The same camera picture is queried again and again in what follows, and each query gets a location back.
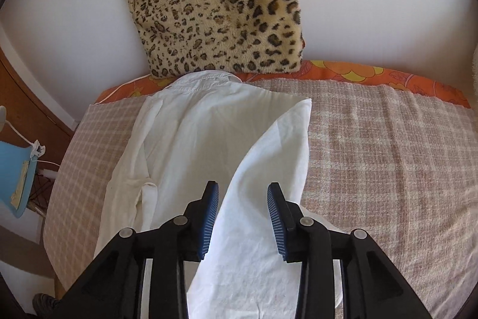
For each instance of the pink checked blanket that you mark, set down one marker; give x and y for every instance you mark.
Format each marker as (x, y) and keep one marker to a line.
(373, 139)

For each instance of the grey mottled slipper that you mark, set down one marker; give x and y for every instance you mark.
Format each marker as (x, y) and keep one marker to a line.
(44, 304)

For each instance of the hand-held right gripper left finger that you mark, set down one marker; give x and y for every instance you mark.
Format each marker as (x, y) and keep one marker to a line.
(209, 218)

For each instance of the orange floral bed sheet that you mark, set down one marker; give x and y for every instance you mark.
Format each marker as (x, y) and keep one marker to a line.
(336, 70)

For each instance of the white shirt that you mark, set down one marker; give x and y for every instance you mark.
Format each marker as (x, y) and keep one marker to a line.
(194, 124)

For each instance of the white clip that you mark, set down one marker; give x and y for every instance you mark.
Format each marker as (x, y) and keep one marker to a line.
(37, 149)

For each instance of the leopard print cushion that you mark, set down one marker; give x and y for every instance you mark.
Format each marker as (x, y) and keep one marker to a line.
(224, 16)

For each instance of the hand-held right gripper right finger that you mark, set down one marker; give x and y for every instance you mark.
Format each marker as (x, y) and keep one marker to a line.
(276, 222)

